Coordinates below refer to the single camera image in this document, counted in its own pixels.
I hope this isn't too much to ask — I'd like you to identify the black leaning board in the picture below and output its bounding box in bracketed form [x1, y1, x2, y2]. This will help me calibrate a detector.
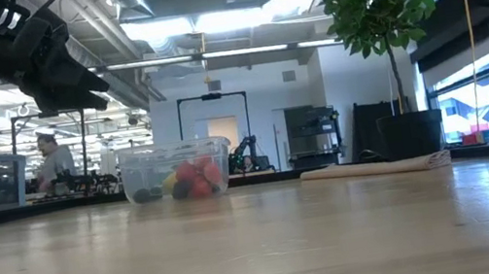
[345, 97, 401, 164]

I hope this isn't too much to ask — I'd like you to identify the long ceiling light strip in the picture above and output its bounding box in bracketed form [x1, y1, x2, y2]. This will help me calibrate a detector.
[71, 26, 343, 86]

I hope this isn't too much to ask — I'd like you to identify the black plant pot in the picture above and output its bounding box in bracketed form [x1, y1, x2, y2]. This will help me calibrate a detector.
[373, 106, 449, 164]

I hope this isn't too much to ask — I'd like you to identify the yellow hanging cord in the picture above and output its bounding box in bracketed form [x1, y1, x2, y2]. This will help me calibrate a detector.
[456, 0, 489, 121]

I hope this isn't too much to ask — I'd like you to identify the black cabinet machine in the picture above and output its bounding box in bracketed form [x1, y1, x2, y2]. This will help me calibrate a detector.
[279, 99, 349, 173]

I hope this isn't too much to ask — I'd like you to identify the clear plastic tupperware container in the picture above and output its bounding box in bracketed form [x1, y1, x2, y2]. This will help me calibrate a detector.
[116, 132, 238, 211]

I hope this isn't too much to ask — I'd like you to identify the folded beige cloth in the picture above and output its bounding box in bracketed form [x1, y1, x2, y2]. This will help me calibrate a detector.
[297, 146, 454, 192]

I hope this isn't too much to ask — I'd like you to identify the person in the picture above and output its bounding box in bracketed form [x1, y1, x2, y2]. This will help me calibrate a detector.
[29, 127, 81, 193]

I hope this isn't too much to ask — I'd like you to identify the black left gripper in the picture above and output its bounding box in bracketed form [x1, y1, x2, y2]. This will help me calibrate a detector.
[0, 2, 115, 128]

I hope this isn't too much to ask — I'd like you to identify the red box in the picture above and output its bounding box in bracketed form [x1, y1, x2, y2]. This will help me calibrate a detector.
[460, 131, 481, 148]

